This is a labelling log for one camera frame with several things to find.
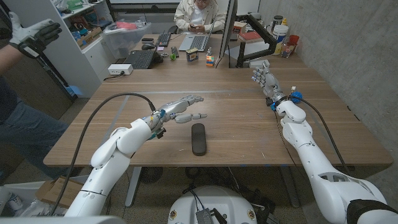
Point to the black glasses case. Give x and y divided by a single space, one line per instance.
199 140

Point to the black computer mouse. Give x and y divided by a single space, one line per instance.
148 46

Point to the black keyboard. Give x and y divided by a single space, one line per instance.
141 59
163 39

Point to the silver laptop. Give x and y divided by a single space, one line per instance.
199 42

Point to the small brown box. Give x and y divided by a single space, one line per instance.
240 26

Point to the bottle with yellow cap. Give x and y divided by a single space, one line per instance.
284 21

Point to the black flat device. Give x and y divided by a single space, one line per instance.
147 39

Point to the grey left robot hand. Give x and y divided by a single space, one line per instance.
174 109

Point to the clear plastic cup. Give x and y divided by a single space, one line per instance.
287 51

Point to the red cup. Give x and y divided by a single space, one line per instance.
293 40

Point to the standing person in blue jeans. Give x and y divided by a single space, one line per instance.
25 130

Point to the colourful rubik's cube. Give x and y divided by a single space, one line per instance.
210 60

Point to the flat brown cardboard box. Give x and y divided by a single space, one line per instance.
59 191

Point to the white and black glove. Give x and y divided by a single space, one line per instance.
31 34

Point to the small box with printed picture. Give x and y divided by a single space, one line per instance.
192 55

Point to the black round fan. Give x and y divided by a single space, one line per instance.
150 174

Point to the black remote control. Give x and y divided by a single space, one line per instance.
174 51

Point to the small white box device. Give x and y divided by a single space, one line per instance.
256 63

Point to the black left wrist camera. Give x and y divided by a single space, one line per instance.
161 133

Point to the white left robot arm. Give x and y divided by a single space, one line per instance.
124 143

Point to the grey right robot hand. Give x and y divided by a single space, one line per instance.
270 84

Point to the seated person in cream jacket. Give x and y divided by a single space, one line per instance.
186 12

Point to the black flat computer monitor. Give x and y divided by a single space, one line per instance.
228 28

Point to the white shelf unit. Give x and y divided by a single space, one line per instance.
77 62

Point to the white power strip box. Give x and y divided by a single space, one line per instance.
119 69

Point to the grey table leg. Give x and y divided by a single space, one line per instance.
133 186
290 189

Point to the red pink packet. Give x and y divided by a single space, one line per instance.
126 25

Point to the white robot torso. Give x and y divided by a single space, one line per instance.
214 199

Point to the small purple paper pad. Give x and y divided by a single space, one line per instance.
160 48

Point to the blue stress ball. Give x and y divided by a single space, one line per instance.
297 96

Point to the jar with dark lid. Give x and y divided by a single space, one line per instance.
276 20

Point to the small metal figurine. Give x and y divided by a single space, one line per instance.
209 51

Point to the small green cup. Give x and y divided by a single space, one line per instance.
173 57

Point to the cardboard box with items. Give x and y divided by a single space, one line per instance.
90 37

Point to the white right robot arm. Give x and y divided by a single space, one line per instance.
314 161

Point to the red book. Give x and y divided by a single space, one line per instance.
250 36

